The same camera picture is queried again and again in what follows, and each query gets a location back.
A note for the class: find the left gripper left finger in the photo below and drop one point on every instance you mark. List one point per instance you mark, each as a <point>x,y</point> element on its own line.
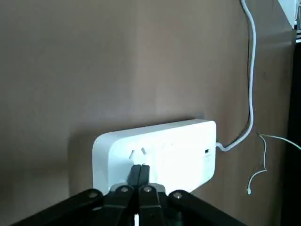
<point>113,207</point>

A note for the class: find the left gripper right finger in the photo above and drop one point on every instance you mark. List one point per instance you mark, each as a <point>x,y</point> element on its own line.
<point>164,209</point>

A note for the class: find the white power strip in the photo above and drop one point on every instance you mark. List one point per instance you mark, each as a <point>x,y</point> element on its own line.
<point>176,153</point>

